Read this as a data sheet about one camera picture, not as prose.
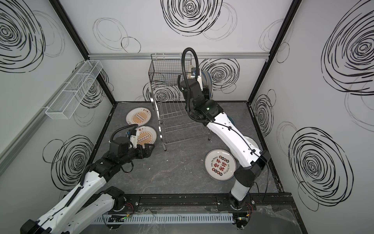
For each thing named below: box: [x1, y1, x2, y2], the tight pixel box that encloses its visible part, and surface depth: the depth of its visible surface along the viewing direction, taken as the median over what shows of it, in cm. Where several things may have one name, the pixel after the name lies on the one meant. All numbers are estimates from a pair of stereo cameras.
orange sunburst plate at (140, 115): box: [125, 106, 152, 127], surface depth 113 cm
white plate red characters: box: [204, 148, 237, 181], surface depth 88 cm
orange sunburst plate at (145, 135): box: [134, 125, 158, 149], surface depth 100 cm
